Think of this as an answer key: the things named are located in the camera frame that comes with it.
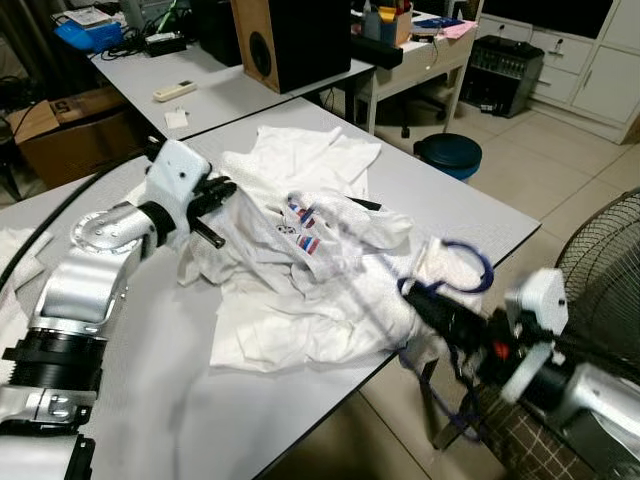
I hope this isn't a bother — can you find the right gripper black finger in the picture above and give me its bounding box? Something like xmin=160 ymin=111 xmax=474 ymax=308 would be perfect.
xmin=403 ymin=282 xmax=473 ymax=334
xmin=400 ymin=290 xmax=459 ymax=346

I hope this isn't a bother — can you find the blue plastic hanger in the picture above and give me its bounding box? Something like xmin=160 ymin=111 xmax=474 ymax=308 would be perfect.
xmin=398 ymin=238 xmax=498 ymax=446

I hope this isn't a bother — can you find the white shirt flag print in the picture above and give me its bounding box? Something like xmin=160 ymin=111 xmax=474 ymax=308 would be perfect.
xmin=178 ymin=185 xmax=473 ymax=373

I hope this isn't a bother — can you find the white paper slip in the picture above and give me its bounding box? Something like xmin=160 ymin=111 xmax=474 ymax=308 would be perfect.
xmin=162 ymin=107 xmax=192 ymax=130

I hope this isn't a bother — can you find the plain white shirt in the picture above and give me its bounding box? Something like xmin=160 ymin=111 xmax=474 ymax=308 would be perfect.
xmin=216 ymin=124 xmax=384 ymax=206

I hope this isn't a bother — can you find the white remote control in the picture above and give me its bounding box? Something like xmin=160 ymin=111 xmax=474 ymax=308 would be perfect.
xmin=151 ymin=79 xmax=199 ymax=104

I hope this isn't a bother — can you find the brown checked seat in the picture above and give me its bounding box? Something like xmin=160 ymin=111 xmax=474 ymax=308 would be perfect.
xmin=468 ymin=385 xmax=611 ymax=480

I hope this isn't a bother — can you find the black electric fan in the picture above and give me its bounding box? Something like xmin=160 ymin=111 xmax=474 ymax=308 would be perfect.
xmin=553 ymin=188 xmax=640 ymax=336

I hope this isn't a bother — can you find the blue round stool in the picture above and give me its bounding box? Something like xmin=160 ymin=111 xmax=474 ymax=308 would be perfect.
xmin=412 ymin=132 xmax=484 ymax=184

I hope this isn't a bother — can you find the brown cardboard box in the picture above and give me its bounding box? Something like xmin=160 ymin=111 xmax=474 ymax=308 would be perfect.
xmin=5 ymin=85 xmax=153 ymax=191

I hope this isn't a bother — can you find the wooden black speaker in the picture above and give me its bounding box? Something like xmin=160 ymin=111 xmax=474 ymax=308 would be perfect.
xmin=230 ymin=0 xmax=354 ymax=96

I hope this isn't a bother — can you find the white cloth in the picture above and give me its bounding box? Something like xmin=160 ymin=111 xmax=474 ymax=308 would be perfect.
xmin=0 ymin=225 xmax=49 ymax=336

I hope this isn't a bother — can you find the blue plastic box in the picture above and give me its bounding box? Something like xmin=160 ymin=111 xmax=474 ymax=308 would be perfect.
xmin=53 ymin=10 xmax=127 ymax=53

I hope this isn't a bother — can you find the long black box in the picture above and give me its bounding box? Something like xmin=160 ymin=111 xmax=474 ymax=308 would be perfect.
xmin=349 ymin=35 xmax=406 ymax=71

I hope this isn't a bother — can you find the colourful pen holder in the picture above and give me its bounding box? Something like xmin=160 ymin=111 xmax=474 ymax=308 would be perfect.
xmin=360 ymin=0 xmax=415 ymax=46

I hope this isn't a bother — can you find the white drawer cabinet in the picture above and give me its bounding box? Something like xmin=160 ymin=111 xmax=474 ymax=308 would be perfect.
xmin=472 ymin=0 xmax=640 ymax=129

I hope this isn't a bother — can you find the black audio device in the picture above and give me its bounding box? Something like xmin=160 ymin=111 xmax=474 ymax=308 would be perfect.
xmin=458 ymin=35 xmax=547 ymax=120

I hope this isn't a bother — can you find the pink paper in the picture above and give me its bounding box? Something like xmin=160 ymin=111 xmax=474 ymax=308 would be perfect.
xmin=438 ymin=20 xmax=481 ymax=43

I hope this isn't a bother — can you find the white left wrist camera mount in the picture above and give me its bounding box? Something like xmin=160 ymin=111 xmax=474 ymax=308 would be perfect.
xmin=142 ymin=139 xmax=214 ymax=239

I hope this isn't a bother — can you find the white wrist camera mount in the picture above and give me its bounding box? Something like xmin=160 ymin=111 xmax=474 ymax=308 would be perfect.
xmin=142 ymin=139 xmax=214 ymax=239
xmin=497 ymin=267 xmax=573 ymax=404

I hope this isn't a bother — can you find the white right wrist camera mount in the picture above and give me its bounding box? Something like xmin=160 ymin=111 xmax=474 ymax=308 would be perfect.
xmin=497 ymin=267 xmax=573 ymax=404

